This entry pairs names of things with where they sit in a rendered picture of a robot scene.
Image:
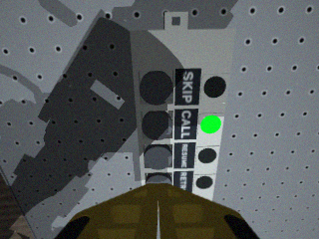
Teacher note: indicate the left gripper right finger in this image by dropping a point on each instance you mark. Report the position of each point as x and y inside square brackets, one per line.
[203, 218]

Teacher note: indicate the grey operator panel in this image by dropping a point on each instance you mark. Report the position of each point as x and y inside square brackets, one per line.
[181, 80]

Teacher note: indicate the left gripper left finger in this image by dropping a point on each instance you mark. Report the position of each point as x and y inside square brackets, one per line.
[118, 217]

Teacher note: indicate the grey flat mat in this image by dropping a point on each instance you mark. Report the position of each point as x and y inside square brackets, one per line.
[68, 123]

